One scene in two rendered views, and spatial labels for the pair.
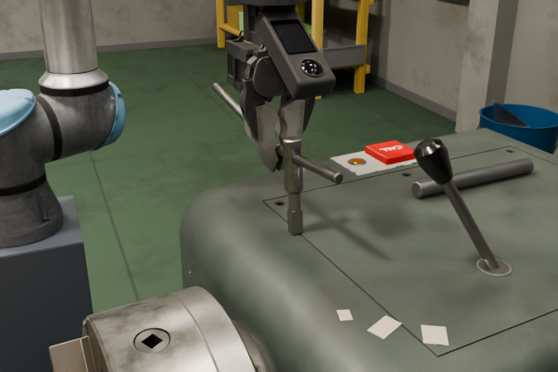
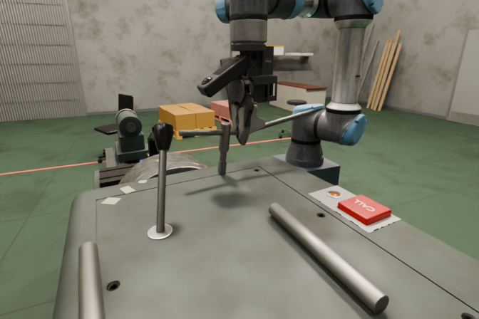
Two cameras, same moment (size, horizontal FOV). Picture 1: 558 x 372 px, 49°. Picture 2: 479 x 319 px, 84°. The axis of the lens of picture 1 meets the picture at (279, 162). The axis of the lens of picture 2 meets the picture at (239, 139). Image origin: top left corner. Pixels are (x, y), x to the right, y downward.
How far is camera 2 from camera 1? 90 cm
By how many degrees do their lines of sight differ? 84
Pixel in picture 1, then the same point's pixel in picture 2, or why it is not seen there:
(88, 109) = (332, 120)
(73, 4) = (340, 68)
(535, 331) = (86, 233)
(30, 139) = (304, 123)
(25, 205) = (295, 149)
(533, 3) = not seen: outside the picture
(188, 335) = not seen: hidden behind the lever
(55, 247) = not seen: hidden behind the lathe
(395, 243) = (203, 199)
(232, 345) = (154, 171)
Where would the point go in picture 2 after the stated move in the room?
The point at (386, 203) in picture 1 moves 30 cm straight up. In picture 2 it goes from (261, 201) to (266, 21)
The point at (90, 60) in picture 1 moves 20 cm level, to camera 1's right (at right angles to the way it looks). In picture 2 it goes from (343, 97) to (371, 108)
